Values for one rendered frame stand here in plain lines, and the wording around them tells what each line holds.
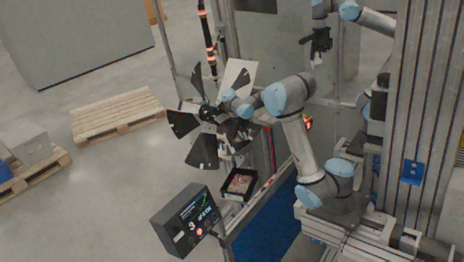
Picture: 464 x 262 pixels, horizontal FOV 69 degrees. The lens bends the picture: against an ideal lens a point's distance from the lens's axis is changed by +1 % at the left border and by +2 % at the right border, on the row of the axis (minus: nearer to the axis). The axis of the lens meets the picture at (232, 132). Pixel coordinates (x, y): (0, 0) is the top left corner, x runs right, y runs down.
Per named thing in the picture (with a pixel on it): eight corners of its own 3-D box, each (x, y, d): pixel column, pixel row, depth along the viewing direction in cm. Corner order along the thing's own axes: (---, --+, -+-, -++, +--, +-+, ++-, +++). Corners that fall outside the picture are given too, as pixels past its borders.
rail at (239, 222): (302, 152, 229) (302, 142, 224) (307, 153, 226) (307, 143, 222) (219, 246, 174) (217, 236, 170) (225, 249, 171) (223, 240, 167)
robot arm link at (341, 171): (360, 187, 145) (361, 162, 137) (337, 202, 139) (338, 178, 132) (337, 174, 154) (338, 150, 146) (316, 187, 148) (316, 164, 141)
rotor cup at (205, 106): (205, 121, 221) (192, 118, 210) (214, 101, 219) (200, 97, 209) (220, 129, 213) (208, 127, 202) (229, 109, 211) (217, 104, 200)
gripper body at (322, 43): (326, 54, 164) (326, 30, 158) (310, 52, 169) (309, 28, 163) (332, 48, 169) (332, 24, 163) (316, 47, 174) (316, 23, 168)
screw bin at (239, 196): (234, 175, 215) (232, 167, 211) (258, 178, 208) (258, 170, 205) (220, 198, 199) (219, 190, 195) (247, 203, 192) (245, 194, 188)
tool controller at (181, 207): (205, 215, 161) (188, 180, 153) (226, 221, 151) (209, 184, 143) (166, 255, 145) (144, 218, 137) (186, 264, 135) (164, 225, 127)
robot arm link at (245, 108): (260, 100, 161) (247, 91, 168) (241, 109, 156) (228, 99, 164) (260, 114, 165) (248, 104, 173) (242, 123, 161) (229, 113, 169)
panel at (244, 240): (305, 222, 261) (301, 155, 225) (306, 223, 260) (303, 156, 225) (244, 310, 211) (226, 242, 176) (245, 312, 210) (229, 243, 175)
